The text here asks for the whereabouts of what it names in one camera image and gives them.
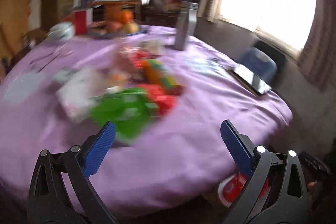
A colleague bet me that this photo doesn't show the green snack wrapper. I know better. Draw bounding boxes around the green snack wrapper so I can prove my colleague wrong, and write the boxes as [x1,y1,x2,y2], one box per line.
[89,88,159,144]

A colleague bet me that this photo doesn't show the orange blue cardboard box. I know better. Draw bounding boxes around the orange blue cardboard box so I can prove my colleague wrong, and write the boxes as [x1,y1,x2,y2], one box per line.
[142,59,184,96]

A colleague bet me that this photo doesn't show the red trash bin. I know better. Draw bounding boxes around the red trash bin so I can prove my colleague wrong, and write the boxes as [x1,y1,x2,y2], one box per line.
[218,173,270,207]

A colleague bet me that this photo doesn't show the black tablet in case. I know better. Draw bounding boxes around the black tablet in case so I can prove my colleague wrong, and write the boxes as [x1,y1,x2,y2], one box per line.
[227,64,272,96]

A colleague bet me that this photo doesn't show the white plastic bag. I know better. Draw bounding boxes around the white plastic bag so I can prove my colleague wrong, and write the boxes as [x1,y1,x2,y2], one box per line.
[56,67,106,123]

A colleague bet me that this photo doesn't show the blue cushioned office chair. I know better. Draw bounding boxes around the blue cushioned office chair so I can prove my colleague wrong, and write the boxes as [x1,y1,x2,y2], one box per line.
[236,40,286,87]

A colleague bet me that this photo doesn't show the black eyeglasses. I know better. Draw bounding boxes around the black eyeglasses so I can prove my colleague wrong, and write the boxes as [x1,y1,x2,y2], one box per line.
[29,46,73,73]

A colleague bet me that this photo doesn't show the purple tablecloth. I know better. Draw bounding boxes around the purple tablecloth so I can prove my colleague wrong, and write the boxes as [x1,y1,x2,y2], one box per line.
[1,27,292,218]

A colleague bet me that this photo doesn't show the red snack packet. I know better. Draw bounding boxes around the red snack packet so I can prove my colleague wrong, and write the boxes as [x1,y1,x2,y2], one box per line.
[126,50,154,69]

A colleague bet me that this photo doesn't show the blue fruit plate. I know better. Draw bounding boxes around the blue fruit plate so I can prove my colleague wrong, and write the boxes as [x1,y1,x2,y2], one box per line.
[87,20,147,40]

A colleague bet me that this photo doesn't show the red apple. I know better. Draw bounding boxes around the red apple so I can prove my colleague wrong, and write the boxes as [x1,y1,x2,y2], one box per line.
[105,20,123,34]

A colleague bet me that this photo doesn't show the red and white box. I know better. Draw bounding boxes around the red and white box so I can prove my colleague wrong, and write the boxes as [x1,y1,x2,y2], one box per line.
[72,8,93,36]

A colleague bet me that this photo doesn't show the yellow apple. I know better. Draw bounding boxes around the yellow apple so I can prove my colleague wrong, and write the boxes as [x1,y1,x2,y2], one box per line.
[123,22,139,34]

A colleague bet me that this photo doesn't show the orange fruit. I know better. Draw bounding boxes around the orange fruit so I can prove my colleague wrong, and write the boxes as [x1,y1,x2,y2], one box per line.
[105,5,134,25]

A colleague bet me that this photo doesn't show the silver metal bottle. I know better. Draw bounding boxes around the silver metal bottle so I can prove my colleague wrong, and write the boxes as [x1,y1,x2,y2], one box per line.
[174,2,198,51]

